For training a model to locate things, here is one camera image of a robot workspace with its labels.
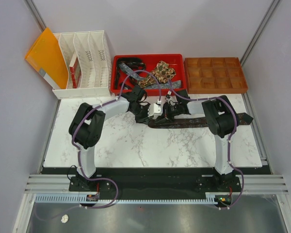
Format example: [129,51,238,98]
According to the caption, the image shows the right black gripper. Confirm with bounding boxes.
[155,102,181,125]

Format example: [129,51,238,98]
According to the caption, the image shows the brown blue patterned tie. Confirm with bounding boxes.
[148,113,254,129]

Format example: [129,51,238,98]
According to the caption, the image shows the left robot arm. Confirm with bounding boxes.
[68,87,153,191]

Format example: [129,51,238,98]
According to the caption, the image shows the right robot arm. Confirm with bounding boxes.
[162,93,240,191]

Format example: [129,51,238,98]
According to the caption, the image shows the light blue paisley tie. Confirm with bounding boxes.
[127,68,181,89]

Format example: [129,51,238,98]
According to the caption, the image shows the floral beige green tie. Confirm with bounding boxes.
[138,61,176,89]

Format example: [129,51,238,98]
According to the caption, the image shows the black dark tie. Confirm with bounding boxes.
[114,57,146,87]

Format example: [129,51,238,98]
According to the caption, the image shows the orange compartment tray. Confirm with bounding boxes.
[184,57,248,94]

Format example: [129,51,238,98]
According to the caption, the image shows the white file organizer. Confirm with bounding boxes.
[53,31,112,100]

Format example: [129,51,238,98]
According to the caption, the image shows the red book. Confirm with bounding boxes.
[69,52,81,88]

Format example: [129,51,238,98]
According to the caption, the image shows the orange folder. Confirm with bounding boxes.
[25,28,68,90]

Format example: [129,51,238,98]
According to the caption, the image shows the white crumpled paper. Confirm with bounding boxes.
[61,215,69,223]

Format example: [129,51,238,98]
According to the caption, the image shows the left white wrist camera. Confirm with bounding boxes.
[148,103,162,119]

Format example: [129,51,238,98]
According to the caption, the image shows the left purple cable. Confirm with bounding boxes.
[34,69,162,221]

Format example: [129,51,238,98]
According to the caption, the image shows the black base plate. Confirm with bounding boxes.
[69,167,241,195]

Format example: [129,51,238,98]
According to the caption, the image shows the grey cable duct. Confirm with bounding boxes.
[34,193,231,204]

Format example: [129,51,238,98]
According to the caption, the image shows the aluminium frame rail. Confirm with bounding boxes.
[25,174,289,195]

